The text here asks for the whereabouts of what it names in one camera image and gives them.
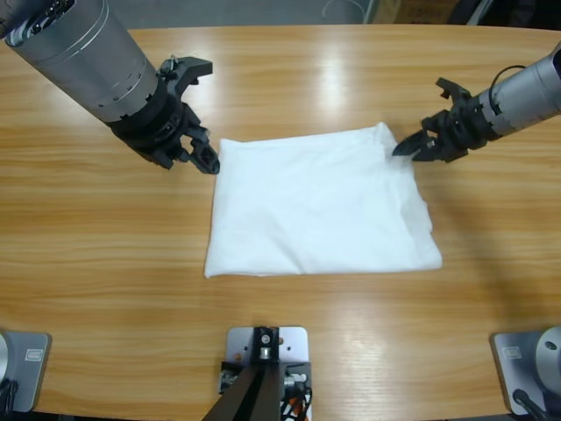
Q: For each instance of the white t-shirt with small print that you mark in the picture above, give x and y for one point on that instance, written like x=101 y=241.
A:
x=315 y=206

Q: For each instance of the white mount plate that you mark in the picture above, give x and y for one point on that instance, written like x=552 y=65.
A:
x=293 y=344

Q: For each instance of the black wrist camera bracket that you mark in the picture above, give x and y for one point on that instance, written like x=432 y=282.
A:
x=451 y=90
x=186 y=72

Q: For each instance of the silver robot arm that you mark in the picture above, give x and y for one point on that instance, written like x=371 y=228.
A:
x=79 y=57
x=521 y=96

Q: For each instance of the brown cardboard box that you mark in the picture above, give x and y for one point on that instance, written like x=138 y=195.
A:
x=425 y=11

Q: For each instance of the grey metal frame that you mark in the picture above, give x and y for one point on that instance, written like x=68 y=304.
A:
x=517 y=13

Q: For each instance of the yellow box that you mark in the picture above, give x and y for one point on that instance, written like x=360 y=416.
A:
x=389 y=11

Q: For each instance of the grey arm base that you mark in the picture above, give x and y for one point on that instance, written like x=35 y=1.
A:
x=526 y=364
x=30 y=373

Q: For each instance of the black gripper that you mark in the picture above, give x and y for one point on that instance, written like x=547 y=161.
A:
x=158 y=127
x=460 y=129

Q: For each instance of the black clamp block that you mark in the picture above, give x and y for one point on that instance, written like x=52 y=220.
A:
x=299 y=378

